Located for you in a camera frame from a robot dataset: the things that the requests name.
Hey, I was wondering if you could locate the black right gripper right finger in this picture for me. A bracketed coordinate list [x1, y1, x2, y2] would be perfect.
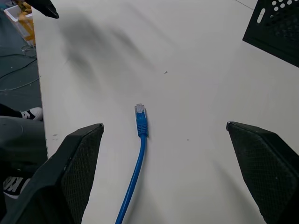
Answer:
[226, 121, 299, 224]

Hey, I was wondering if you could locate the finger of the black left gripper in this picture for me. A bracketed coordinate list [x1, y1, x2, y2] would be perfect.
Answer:
[0, 123, 105, 224]

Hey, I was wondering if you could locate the black pointed right gripper left finger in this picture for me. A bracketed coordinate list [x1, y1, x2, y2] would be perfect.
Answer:
[23, 0, 60, 19]

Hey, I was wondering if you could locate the white foam box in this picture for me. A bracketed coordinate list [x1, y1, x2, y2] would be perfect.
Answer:
[3, 4, 36, 46]

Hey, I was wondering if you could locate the black and white printed shoe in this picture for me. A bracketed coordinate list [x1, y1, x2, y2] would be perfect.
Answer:
[2, 175, 32, 199]

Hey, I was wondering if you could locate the grey round robot body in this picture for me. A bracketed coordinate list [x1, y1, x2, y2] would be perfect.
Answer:
[0, 115, 49, 173]

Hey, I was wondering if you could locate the black and white sneaker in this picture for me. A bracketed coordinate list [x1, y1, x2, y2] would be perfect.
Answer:
[20, 107, 44, 121]

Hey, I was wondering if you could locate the black perforated plastic crate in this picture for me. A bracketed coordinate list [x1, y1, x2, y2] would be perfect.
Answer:
[242, 0, 299, 68]

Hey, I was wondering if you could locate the blue ethernet cable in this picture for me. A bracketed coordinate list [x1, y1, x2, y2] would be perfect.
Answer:
[114, 102, 150, 224]

